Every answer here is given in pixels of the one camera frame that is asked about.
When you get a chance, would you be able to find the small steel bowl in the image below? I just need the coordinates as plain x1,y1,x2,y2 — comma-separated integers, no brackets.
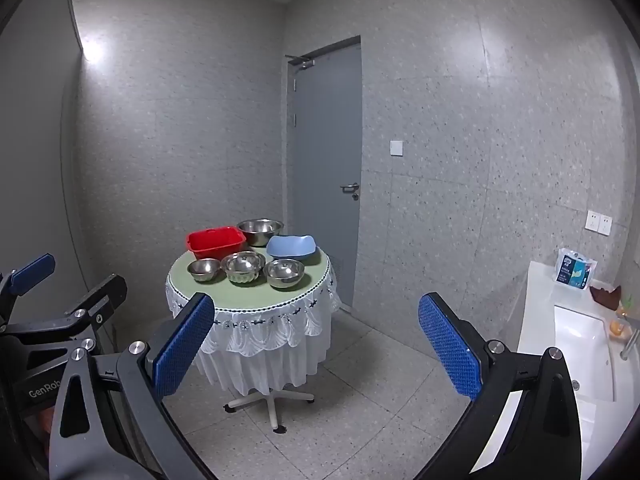
186,258,221,283

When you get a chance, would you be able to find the red plastic basin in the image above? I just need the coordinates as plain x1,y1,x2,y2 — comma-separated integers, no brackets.
186,226,246,260

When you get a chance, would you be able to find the fluted steel bowl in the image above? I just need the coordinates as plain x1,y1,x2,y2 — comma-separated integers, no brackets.
221,250,266,285

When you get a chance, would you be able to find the large steel bowl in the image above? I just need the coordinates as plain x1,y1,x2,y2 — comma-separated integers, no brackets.
236,218,284,247

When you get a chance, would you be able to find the blue plastic plate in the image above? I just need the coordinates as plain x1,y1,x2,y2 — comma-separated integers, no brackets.
266,235,317,260

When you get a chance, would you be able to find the white sink counter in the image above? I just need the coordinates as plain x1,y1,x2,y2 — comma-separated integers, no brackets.
468,262,639,479

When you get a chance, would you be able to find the green tablecloth with lace skirt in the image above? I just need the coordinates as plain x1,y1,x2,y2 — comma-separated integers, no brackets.
165,249,342,396

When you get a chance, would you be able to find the blue tissue pack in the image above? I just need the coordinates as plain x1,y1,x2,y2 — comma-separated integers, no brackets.
554,248,598,290

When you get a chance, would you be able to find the round table with white base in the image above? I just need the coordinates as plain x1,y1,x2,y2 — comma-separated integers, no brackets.
224,390,316,434

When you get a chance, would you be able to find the orange sponge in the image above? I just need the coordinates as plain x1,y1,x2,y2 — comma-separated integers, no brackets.
610,320,625,338

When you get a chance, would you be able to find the metal faucet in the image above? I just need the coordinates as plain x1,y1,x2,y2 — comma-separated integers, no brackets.
620,316,640,361

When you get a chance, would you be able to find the brown cloth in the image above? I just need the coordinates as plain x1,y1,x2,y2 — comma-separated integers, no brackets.
589,286,622,311

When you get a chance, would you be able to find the grey door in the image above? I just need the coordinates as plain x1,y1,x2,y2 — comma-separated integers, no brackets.
290,38,362,307

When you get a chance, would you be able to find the door closer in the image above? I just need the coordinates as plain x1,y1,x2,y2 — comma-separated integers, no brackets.
284,54,316,70

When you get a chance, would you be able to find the white wall socket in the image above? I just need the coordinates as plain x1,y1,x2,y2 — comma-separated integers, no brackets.
585,210,613,236

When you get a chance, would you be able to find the metal door handle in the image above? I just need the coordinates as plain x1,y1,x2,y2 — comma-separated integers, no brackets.
341,182,360,200

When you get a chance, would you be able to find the white light switch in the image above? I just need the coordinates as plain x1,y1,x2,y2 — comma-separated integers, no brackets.
390,140,404,157

